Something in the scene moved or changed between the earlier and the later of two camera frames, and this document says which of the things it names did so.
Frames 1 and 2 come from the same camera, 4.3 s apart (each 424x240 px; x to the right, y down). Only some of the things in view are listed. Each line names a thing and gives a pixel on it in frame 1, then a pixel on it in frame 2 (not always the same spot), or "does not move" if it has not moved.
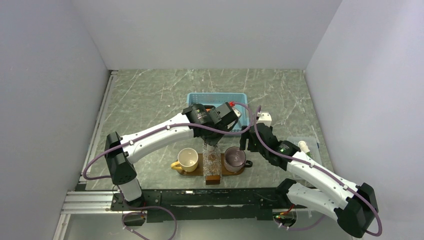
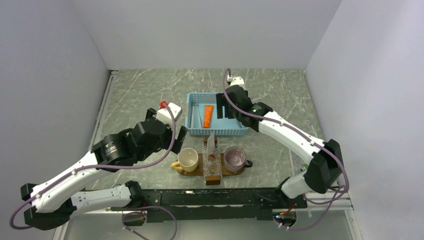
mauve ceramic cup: [235, 159] does not move
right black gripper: [245, 135] -> [221, 102]
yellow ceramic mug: [188, 159] does not move
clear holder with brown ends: [212, 162] does not move
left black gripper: [211, 141] -> [178, 141]
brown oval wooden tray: [199, 170] does not move
